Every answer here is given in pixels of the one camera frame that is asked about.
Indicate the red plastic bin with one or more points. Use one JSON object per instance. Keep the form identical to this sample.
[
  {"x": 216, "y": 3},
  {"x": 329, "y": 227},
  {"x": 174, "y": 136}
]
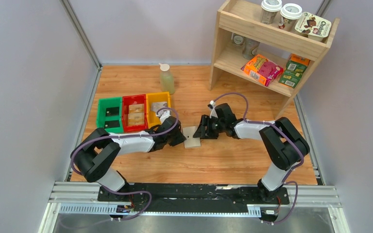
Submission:
[{"x": 129, "y": 100}]

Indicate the wooden shelf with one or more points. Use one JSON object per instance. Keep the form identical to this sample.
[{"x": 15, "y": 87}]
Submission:
[{"x": 243, "y": 18}]

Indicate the left paper coffee cup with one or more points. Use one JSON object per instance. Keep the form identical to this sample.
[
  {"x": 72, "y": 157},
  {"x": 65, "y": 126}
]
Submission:
[{"x": 270, "y": 8}]

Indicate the left glass jar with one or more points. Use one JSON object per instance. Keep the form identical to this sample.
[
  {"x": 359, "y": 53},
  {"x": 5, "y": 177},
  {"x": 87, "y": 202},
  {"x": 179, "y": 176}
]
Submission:
[{"x": 237, "y": 40}]

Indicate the yellow plastic bin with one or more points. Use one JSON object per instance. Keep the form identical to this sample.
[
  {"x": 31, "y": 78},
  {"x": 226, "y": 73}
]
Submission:
[{"x": 152, "y": 119}]

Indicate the paper coffee cup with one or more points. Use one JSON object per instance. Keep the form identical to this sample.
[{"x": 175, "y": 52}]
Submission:
[
  {"x": 289, "y": 14},
  {"x": 270, "y": 8}
]

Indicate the green orange juice box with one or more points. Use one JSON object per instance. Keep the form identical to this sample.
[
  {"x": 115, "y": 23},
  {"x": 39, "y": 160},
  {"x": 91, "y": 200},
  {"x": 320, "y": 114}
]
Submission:
[{"x": 294, "y": 70}]

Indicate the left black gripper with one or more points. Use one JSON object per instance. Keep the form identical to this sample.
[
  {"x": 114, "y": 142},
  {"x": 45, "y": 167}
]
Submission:
[{"x": 180, "y": 139}]

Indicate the right glass jar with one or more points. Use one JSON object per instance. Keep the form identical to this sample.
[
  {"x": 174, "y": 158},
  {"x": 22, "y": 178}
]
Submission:
[{"x": 250, "y": 48}]

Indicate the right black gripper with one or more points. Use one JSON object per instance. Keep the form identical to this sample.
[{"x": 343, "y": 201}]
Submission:
[{"x": 205, "y": 121}]

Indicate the right paper coffee cup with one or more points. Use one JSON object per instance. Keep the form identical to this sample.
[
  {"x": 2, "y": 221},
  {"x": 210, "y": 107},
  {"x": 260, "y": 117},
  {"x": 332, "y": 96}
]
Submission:
[{"x": 289, "y": 14}]

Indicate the beige card holder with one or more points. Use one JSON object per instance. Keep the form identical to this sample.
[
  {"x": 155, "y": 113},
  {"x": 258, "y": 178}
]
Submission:
[{"x": 190, "y": 141}]

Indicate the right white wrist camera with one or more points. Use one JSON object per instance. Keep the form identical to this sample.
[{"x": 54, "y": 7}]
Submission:
[{"x": 212, "y": 106}]

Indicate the aluminium frame rail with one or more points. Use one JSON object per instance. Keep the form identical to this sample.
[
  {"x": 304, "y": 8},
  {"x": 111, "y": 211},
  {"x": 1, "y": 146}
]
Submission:
[{"x": 79, "y": 207}]

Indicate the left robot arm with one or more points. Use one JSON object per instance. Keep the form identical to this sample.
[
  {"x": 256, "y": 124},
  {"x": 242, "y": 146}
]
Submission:
[{"x": 93, "y": 158}]

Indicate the silver cards in yellow bin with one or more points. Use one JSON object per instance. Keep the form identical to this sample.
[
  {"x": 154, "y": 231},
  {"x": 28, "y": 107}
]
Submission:
[{"x": 155, "y": 106}]

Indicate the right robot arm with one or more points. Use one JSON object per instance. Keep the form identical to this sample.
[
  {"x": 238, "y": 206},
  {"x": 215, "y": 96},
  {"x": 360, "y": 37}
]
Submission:
[{"x": 285, "y": 146}]

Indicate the green soap bottle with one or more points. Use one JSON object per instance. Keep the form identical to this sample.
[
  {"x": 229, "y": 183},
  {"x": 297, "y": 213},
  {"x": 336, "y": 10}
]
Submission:
[{"x": 166, "y": 79}]

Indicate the green plastic bin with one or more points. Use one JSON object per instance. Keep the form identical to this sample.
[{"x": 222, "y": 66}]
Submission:
[{"x": 102, "y": 105}]

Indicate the gold cards in red bin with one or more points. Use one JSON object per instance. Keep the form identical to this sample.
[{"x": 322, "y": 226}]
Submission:
[{"x": 136, "y": 115}]

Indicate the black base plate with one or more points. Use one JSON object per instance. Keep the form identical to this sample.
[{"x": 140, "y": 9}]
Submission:
[{"x": 195, "y": 198}]

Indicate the glass jar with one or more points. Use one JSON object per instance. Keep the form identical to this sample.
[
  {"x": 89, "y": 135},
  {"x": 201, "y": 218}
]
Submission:
[
  {"x": 237, "y": 40},
  {"x": 250, "y": 48}
]

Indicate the Chobani yogurt cup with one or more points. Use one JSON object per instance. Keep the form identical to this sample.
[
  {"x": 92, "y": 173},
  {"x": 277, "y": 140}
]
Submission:
[{"x": 312, "y": 26}]

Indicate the orange pink snack box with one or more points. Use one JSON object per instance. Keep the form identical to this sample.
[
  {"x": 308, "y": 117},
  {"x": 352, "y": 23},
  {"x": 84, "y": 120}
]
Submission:
[{"x": 262, "y": 70}]

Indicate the black cards in green bin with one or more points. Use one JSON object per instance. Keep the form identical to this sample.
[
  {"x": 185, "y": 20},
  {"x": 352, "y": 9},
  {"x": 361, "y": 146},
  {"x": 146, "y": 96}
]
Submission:
[{"x": 112, "y": 117}]

